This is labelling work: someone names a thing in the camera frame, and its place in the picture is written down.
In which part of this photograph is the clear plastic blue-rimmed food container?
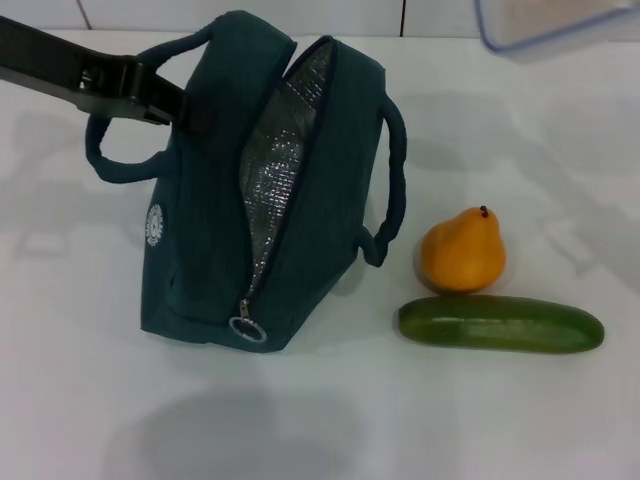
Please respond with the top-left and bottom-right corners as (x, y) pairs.
(474, 0), (640, 64)

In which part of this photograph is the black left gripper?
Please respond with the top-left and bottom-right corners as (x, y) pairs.
(0, 14), (217, 134)

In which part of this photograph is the green cucumber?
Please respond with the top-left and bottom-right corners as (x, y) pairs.
(397, 294), (606, 356)

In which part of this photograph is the orange pear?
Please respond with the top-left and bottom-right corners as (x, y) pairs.
(419, 204), (507, 296)

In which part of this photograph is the dark teal insulated lunch bag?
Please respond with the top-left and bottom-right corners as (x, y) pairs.
(83, 14), (409, 354)

